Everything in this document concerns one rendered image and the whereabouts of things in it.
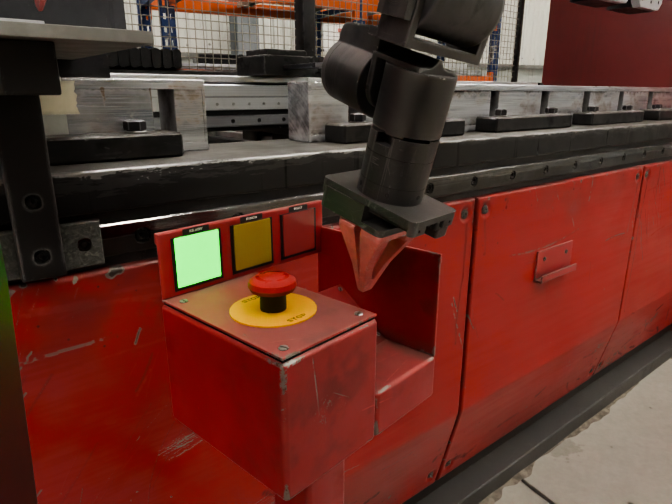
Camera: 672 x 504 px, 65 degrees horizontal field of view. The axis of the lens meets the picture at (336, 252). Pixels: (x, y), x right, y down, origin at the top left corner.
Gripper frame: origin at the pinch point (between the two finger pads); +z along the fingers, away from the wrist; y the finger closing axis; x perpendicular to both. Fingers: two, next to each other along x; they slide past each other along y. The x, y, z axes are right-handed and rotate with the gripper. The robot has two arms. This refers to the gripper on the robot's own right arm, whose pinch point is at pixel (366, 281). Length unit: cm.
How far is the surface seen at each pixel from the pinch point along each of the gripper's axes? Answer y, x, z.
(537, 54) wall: 271, -662, 11
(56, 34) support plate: 19.0, 19.4, -16.7
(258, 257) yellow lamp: 10.0, 4.8, 1.3
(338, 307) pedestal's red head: -1.9, 6.0, -0.4
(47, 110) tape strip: 40.6, 12.4, -4.5
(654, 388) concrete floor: -24, -151, 75
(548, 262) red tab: 6, -79, 22
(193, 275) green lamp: 10.0, 12.2, 1.3
